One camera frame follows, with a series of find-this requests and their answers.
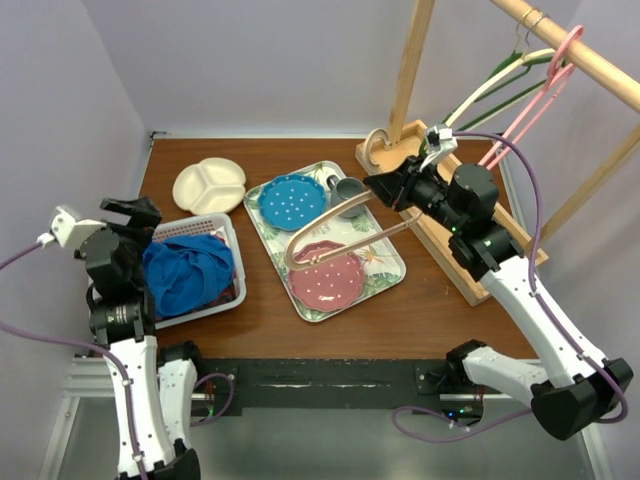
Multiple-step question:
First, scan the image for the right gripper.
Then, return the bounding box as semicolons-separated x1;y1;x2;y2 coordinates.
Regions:
365;152;466;233

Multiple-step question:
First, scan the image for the blue tank top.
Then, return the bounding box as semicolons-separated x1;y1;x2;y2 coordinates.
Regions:
143;234;235;318

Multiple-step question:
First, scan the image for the red tank top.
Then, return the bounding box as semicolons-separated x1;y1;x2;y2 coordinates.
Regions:
203;227;237;309

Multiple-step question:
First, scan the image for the beige plastic hanger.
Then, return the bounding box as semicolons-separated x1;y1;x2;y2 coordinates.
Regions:
283;127;424;274

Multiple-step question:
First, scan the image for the green velvet hanger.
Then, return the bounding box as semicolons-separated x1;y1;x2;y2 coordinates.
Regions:
422;22;566;151

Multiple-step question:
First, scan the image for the cream wooden hanger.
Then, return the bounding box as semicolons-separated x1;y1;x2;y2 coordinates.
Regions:
443;7;553;130

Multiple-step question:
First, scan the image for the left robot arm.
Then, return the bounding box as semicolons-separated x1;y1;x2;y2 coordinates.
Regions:
75;197;207;479

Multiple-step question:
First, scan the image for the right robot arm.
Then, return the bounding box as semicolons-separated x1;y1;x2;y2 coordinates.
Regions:
364;156;633;440

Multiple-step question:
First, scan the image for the wooden clothes rack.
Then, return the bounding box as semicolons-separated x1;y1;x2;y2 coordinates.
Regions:
354;0;640;307

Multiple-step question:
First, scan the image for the grey ceramic mug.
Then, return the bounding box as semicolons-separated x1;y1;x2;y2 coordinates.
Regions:
326;175;369;220

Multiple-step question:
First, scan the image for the cream divided plate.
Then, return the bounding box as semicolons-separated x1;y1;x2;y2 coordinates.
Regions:
172;157;246;215

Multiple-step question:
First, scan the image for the white plastic basket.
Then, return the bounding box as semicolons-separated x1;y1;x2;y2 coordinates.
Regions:
153;213;247;329

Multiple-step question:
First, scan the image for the blue dotted plate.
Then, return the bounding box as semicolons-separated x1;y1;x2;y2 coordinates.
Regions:
257;173;328;232

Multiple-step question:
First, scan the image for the pink dotted plate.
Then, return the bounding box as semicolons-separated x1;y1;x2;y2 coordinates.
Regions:
287;252;366;312

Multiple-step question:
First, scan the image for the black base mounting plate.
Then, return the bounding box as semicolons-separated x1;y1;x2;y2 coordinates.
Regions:
194;358;485;423

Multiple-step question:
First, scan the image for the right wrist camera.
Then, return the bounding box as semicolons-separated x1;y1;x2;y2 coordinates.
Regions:
424;124;458;164

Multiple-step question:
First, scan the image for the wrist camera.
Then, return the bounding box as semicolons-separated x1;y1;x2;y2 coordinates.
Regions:
424;124;458;164
36;205;106;250

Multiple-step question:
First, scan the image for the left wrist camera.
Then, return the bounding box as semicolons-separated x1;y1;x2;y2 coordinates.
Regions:
36;205;106;250

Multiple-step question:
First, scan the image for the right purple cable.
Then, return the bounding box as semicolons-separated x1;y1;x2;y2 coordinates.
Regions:
392;132;630;444

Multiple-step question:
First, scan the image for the aluminium rail frame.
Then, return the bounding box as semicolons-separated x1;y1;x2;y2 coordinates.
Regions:
37;352;616;480

